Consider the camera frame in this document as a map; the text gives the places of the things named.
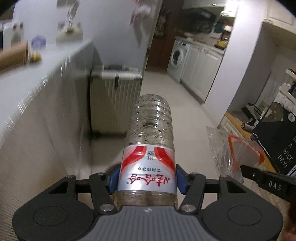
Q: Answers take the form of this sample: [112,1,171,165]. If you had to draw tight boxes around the white cat-shaped ceramic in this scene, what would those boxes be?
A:
[56,23,83,44]

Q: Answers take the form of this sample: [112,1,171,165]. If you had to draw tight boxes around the white kitchen cabinets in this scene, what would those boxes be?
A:
[181,44,223,101]

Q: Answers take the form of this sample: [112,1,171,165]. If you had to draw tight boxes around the beige ribbed suitcase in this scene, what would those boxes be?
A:
[88,65,142,135]

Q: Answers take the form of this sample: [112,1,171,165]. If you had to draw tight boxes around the black letter board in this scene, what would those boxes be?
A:
[252,99,296,174]

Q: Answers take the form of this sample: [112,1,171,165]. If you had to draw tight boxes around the person's right hand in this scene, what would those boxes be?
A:
[281,203,296,241]

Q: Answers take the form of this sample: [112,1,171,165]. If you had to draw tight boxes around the white washing machine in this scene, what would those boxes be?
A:
[166,39,191,82]

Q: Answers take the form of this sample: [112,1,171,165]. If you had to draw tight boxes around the brown cardboard box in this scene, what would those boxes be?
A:
[0,43,29,72]

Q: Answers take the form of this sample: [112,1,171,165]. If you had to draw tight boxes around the blue tissue pack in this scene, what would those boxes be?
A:
[31,35,46,48]

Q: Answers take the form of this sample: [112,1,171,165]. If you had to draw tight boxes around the clear zip bag orange edge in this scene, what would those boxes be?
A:
[206,127,264,183]

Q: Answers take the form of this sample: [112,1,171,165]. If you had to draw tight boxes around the gold foil wrapper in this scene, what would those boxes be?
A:
[29,52,42,63]

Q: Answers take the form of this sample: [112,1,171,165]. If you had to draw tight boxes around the white space heater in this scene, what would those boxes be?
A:
[3,21,24,49]

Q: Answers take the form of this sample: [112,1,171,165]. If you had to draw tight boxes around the clear plastic water bottle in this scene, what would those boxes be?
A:
[116,94,178,207]

